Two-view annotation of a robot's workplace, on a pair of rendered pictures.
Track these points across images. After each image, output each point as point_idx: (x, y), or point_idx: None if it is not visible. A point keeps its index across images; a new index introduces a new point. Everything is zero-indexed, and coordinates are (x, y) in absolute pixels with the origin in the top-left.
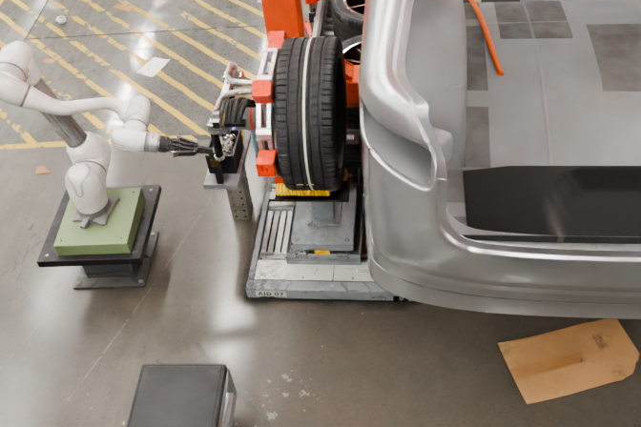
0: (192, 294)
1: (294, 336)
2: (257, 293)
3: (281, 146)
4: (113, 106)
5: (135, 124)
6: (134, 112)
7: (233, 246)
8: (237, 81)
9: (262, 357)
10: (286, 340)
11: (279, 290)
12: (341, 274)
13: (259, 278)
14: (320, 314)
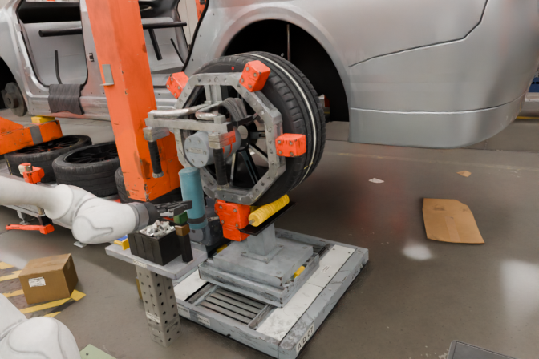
0: None
1: (366, 344)
2: (297, 348)
3: (298, 116)
4: (50, 193)
5: (102, 200)
6: (84, 192)
7: (204, 358)
8: (188, 109)
9: None
10: (367, 351)
11: (310, 325)
12: (321, 280)
13: (283, 335)
14: (347, 316)
